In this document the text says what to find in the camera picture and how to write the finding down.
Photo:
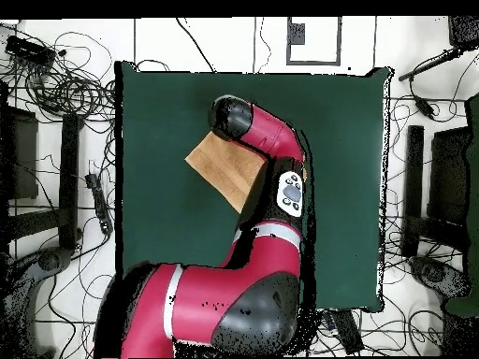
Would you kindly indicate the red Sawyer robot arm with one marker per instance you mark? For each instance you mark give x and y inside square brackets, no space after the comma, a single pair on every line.
[224,299]

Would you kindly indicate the black rectangular device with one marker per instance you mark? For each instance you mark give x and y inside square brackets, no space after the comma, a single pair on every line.
[348,333]

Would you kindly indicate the black power adapter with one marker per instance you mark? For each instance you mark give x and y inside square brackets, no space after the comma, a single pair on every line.
[424,107]

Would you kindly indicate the black tripod rod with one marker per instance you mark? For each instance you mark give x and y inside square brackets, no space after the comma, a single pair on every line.
[430,64]

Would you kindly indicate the grey chair base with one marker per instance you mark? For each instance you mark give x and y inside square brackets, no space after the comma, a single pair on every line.
[48,261]
[438,276]

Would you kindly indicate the dark flat panel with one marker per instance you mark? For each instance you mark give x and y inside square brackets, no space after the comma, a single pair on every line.
[22,157]
[447,175]

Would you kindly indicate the black electronics box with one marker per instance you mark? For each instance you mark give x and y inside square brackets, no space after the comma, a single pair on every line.
[30,50]

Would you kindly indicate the black power strip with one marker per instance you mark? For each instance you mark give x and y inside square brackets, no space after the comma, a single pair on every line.
[100,203]

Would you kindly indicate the black speckled box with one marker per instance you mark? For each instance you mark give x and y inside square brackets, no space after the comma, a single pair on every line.
[464,31]

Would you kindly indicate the black stand leg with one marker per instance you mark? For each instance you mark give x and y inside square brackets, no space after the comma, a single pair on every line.
[68,179]
[413,179]

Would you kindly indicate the grey rectangular frame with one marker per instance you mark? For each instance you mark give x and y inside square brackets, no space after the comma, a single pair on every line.
[297,33]

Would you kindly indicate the dark green fabric object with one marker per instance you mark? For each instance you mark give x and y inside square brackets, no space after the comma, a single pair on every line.
[473,187]

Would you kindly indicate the yellow-orange terry towel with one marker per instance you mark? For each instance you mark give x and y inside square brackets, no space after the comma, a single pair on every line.
[228,168]

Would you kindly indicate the dark green tablecloth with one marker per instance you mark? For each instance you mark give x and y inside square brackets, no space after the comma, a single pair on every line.
[336,187]

